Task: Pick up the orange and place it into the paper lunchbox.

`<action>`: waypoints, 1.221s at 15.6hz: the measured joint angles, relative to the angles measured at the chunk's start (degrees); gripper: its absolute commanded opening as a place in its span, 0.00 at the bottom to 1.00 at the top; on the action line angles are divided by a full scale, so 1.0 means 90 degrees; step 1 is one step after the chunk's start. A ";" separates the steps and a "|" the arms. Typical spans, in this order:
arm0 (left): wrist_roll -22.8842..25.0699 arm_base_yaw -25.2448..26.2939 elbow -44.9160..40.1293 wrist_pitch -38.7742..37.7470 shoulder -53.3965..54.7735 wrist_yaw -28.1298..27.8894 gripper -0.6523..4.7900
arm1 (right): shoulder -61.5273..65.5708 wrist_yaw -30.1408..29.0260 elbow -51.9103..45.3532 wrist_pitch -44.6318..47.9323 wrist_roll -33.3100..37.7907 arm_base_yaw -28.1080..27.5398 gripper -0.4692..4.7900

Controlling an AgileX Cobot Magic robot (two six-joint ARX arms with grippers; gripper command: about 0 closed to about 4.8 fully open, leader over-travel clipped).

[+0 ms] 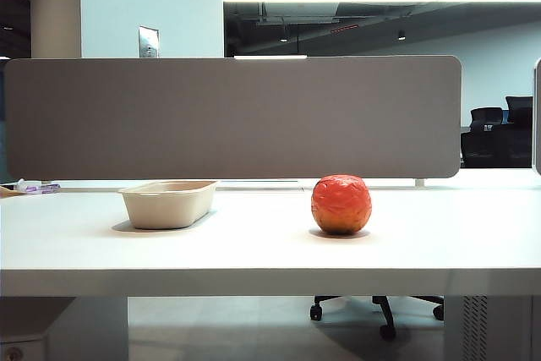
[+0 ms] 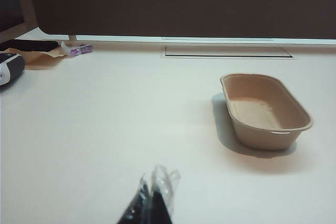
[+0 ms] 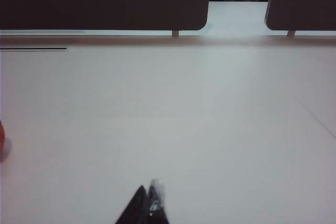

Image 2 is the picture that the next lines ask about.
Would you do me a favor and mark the dark partition panel white frame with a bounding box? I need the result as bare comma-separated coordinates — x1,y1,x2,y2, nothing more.
26,0,336,46

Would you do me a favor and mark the purple white small box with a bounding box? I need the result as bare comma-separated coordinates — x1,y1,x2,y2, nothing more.
68,45,93,57

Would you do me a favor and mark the crumpled white tissue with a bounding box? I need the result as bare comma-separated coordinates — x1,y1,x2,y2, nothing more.
60,40,75,56

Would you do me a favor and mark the table cable slot cover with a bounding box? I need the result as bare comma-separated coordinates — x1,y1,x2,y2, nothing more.
160,46,299,60

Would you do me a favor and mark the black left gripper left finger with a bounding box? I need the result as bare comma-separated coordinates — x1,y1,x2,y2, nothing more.
116,173,153,224

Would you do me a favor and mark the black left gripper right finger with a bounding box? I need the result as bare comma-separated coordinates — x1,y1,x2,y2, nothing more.
150,164,182,224

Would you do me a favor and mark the brown paper lunchbox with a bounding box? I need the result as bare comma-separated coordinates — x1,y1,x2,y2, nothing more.
219,73,314,152

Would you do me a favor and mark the beige framed dark screen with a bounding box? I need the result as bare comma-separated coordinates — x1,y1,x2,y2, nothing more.
0,0,39,41

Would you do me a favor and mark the brown paper bag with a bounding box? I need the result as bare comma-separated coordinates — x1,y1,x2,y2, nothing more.
2,47,69,70

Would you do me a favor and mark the black white rounded device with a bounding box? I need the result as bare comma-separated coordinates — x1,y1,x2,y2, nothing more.
0,52,26,88

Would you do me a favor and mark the black flat object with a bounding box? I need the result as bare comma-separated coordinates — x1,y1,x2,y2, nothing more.
0,39,59,52

